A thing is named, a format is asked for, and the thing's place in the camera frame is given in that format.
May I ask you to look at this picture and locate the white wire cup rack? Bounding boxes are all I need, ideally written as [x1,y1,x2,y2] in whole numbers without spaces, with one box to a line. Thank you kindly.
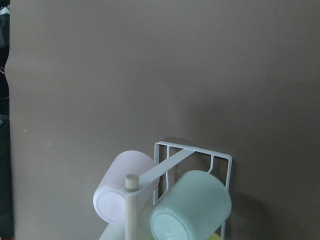
[123,141,233,240]

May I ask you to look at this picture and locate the pink cup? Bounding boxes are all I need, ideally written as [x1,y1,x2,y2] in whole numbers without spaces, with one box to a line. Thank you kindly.
[93,150,156,224]

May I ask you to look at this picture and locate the green cup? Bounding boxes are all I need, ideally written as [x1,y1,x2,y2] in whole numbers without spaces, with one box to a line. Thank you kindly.
[149,170,232,240]

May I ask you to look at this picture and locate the yellow cup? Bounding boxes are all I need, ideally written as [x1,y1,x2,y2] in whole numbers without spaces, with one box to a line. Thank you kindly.
[207,233,222,240]

